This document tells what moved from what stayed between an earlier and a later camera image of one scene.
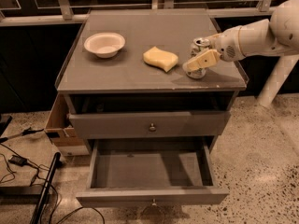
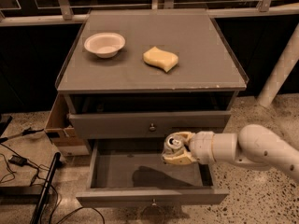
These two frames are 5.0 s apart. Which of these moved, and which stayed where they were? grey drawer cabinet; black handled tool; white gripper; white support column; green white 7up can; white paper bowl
Moved: white gripper; green white 7up can
Stayed: grey drawer cabinet; white paper bowl; black handled tool; white support column
